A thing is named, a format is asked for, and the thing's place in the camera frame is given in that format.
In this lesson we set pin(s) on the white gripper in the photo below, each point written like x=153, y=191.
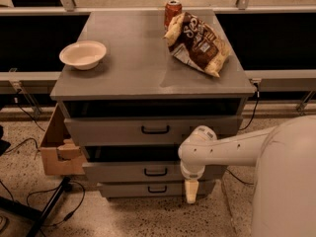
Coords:
x=192, y=174

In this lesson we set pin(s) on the grey drawer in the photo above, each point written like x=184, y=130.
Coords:
x=138, y=190
x=133, y=164
x=144, y=131

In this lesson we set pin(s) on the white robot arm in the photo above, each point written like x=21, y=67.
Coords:
x=284, y=202

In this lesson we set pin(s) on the grey top drawer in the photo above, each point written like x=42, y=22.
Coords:
x=144, y=131

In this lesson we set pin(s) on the grey bottom drawer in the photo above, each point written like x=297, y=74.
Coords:
x=138, y=190

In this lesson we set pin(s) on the grey drawer cabinet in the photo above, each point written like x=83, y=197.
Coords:
x=139, y=78

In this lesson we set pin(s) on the cardboard box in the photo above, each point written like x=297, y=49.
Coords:
x=59, y=154

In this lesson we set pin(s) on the brown chip bag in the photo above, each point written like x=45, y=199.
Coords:
x=197, y=44

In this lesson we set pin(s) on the black stand leg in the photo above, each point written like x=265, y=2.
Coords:
x=38, y=217

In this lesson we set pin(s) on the white bowl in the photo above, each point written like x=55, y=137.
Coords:
x=83, y=55

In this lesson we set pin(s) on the red soda can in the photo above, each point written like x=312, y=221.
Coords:
x=172, y=9

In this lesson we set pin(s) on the metal bracket left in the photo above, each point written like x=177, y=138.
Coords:
x=17, y=83

